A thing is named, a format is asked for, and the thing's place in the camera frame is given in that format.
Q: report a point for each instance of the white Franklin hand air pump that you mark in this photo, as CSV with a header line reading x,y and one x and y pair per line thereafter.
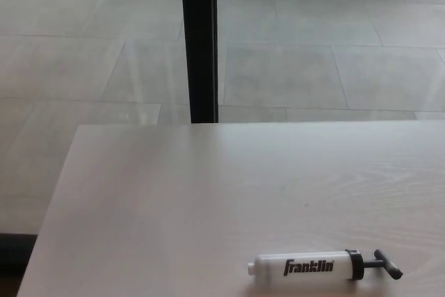
x,y
271,266

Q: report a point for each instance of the black window frame post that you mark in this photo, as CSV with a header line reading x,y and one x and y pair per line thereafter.
x,y
200,43

